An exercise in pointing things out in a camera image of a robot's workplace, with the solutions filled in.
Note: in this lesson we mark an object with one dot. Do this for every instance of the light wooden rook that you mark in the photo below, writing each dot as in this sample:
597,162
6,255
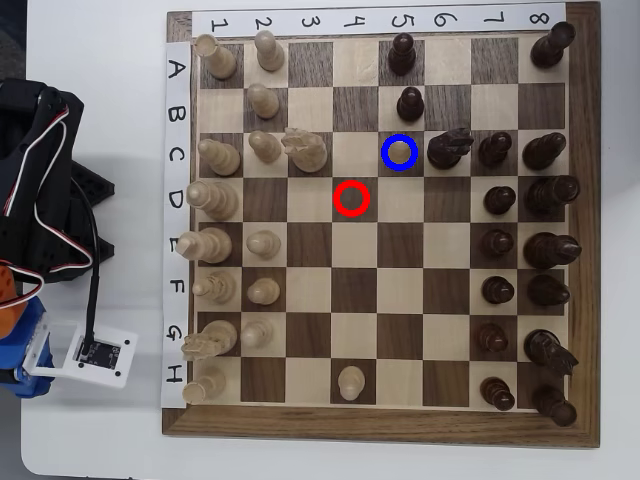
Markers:
217,57
205,387

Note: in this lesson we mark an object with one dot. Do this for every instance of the light wooden bishop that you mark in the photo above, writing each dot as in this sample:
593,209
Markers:
217,288
222,157

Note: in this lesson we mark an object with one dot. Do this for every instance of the dark wooden knight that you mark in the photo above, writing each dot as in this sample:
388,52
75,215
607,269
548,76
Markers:
547,350
447,150

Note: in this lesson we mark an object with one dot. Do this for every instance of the light wooden queen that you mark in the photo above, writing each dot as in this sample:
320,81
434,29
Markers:
215,200

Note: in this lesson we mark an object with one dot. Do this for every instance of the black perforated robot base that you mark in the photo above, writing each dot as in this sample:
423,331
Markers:
100,190

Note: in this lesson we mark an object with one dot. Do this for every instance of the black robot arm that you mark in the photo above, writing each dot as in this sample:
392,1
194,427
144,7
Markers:
50,230

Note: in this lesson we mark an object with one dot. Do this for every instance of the light wooden king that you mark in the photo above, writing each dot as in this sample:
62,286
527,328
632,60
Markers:
207,245

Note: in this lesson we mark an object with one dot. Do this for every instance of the dark wooden rook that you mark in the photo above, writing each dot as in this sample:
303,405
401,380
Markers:
554,405
550,47

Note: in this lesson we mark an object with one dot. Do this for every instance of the dark wooden pawn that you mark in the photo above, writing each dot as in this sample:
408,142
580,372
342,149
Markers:
491,338
497,243
500,200
402,55
497,394
495,149
410,105
497,290

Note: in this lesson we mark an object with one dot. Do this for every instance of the dark wooden queen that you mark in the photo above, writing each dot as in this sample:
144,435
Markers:
550,196

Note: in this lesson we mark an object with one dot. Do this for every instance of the light wooden knight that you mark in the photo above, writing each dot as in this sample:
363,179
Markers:
217,337
307,152

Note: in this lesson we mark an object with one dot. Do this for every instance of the dark wooden bishop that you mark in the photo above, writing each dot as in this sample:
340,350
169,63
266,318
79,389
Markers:
542,152
548,290

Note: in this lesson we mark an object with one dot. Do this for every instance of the white paper number strip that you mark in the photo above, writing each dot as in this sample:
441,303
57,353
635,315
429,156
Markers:
330,20

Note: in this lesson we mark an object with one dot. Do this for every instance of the white paper letter strip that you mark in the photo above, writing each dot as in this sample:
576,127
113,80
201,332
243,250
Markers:
175,90

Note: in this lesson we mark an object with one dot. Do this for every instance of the wooden chessboard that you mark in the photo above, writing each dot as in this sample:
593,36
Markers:
310,425

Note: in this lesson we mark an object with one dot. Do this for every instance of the dark wooden king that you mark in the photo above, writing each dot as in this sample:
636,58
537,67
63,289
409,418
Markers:
550,250

